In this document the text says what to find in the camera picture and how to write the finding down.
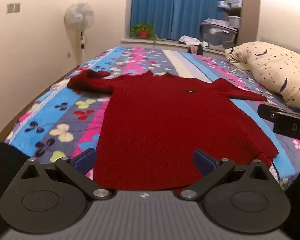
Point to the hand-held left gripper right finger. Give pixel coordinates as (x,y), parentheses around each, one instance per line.
(202,160)

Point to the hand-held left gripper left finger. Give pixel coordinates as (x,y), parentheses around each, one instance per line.
(86,160)

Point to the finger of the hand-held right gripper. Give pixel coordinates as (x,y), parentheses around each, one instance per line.
(266,112)

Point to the red knit sweater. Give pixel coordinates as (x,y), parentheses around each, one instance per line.
(170,125)

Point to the white clothes pile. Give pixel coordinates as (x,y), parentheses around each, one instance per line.
(189,40)

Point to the star print cream pillow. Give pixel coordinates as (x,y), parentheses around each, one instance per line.
(272,67)

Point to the floral striped blanket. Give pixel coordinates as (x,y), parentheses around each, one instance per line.
(65,110)

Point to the clear plastic storage bin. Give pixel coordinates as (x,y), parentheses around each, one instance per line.
(218,35)

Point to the pink and black cloth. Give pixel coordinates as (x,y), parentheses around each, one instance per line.
(195,49)

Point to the small plastic box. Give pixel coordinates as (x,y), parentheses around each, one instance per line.
(234,21)

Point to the wooden shelf unit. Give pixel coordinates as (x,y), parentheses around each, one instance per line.
(236,5)

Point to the window sill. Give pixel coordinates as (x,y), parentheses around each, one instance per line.
(165,43)

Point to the blue curtain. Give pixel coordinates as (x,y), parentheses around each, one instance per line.
(175,7)

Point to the potted green plant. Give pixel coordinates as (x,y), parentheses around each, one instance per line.
(143,31)

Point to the white standing fan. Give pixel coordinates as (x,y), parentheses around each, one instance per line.
(79,17)

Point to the wall switch panel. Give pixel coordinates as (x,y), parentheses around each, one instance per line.
(13,7)

